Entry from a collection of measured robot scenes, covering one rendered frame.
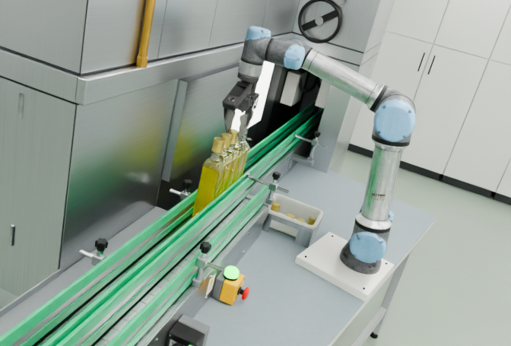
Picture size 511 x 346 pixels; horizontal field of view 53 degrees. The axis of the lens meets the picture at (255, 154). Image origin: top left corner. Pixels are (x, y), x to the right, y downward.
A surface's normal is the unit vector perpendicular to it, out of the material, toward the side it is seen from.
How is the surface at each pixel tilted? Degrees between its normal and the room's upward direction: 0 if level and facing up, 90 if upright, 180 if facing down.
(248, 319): 0
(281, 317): 0
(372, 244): 97
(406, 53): 90
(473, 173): 90
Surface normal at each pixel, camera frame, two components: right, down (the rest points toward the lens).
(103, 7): 0.91, 0.33
